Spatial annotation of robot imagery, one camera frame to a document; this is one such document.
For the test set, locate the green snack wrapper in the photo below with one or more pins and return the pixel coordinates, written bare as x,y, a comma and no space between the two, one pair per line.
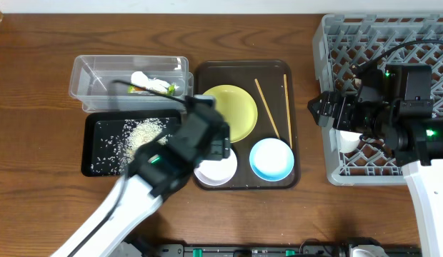
165,90

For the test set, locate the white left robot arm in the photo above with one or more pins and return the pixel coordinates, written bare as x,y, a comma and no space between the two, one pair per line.
156,172

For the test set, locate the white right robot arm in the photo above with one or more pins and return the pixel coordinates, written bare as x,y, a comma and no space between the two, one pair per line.
395,105

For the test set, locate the wooden chopstick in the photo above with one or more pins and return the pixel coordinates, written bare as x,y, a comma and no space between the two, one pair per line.
289,124
266,106

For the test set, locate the yellow plate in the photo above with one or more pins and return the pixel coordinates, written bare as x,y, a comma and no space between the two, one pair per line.
238,108

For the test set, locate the grey dishwasher rack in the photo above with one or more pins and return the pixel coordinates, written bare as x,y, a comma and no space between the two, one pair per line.
342,41

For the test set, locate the dark brown serving tray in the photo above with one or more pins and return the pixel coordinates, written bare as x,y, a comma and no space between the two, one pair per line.
270,75

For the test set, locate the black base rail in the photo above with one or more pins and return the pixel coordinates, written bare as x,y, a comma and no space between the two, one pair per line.
310,247

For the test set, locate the white cup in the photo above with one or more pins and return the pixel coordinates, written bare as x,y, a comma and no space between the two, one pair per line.
347,141

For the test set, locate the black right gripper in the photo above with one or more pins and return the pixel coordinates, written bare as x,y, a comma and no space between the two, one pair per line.
348,104

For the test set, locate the light blue bowl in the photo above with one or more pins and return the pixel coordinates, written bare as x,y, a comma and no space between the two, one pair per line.
271,159

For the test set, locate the black waste tray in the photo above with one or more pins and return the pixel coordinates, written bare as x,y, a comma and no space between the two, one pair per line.
119,115

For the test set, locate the clear plastic waste bin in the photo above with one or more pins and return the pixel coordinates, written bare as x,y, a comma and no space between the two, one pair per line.
101,82

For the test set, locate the spilled rice food waste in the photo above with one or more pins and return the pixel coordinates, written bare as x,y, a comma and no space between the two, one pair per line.
115,142

